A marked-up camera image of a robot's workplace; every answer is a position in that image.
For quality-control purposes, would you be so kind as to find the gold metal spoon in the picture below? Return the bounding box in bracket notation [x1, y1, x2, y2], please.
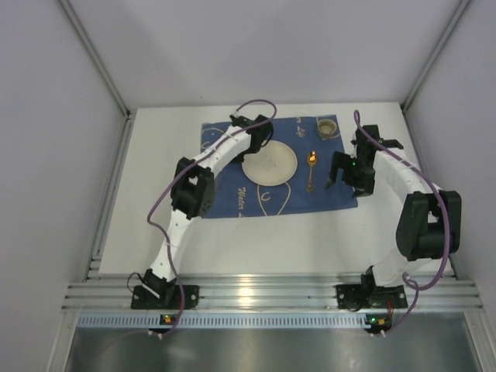
[306, 150, 318, 193]

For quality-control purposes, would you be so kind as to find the cream ceramic plate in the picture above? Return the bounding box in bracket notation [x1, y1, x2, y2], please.
[242, 140, 298, 187]

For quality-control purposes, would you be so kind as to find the blue fish placemat cloth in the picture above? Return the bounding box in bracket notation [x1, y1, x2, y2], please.
[206, 115, 357, 219]

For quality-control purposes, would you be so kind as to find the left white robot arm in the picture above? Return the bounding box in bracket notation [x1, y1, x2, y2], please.
[146, 115, 274, 282]

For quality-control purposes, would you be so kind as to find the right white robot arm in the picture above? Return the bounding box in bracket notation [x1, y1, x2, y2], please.
[326, 125, 462, 288]

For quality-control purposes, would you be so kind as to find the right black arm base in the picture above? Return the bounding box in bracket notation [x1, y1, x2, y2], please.
[336, 267, 408, 312]

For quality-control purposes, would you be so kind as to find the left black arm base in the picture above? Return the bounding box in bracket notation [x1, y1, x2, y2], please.
[128, 269, 200, 310]

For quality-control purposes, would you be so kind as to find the slotted cable duct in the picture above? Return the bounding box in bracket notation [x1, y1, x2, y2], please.
[77, 312, 392, 330]

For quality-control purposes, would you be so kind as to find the aluminium rail frame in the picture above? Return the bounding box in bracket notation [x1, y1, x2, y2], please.
[62, 274, 483, 312]

